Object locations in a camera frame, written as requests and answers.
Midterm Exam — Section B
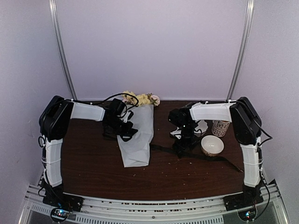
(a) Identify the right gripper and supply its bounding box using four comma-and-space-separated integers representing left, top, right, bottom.
173, 121, 200, 158

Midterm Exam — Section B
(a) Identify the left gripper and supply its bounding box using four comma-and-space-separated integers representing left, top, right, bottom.
107, 117, 134, 136

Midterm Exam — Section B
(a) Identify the black lanyard strap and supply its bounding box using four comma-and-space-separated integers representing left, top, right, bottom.
149, 144, 244, 173

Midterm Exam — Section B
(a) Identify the white wrapping paper sheet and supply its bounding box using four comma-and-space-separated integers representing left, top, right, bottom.
117, 105, 154, 168

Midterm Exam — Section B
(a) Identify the pink rose stem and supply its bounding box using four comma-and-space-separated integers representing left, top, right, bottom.
149, 95, 161, 106

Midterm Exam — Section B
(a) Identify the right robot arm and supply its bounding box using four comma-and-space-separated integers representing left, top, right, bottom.
168, 97, 265, 206

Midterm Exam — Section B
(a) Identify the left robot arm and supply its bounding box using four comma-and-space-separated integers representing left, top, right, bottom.
39, 96, 138, 189

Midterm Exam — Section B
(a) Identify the scalloped white dish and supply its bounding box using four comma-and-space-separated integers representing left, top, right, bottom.
196, 120, 208, 133

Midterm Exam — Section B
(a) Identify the round white bowl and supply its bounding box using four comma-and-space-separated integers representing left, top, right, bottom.
200, 135, 224, 157

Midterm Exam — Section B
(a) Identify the patterned mug yellow inside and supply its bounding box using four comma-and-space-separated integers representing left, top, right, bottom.
211, 120, 230, 138

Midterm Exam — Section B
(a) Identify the front aluminium rail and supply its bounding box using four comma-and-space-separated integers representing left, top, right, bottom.
20, 179, 287, 224

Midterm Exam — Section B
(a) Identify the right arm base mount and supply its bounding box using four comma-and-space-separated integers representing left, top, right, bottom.
223, 191, 264, 222

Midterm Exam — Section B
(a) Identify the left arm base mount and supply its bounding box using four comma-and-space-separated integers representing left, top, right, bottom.
43, 187, 84, 223

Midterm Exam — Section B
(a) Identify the left aluminium frame post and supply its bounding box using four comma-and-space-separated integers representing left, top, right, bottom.
49, 0, 78, 100

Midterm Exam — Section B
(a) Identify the aluminium frame post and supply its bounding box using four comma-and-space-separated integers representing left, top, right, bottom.
49, 0, 78, 100
226, 0, 255, 100

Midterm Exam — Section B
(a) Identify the right aluminium frame post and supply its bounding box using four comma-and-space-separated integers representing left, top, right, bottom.
226, 0, 255, 100

